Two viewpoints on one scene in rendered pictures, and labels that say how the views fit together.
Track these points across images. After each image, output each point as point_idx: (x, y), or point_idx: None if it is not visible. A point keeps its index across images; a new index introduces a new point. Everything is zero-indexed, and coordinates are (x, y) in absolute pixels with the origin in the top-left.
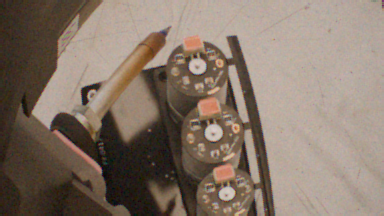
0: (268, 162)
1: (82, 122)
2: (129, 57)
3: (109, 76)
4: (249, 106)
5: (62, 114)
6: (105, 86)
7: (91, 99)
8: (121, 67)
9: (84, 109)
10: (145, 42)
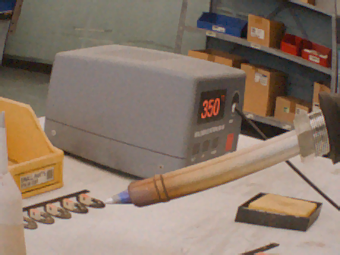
0: None
1: (313, 112)
2: (193, 169)
3: (234, 163)
4: None
5: (326, 102)
6: (254, 147)
7: (278, 143)
8: (215, 161)
9: (300, 118)
10: (157, 177)
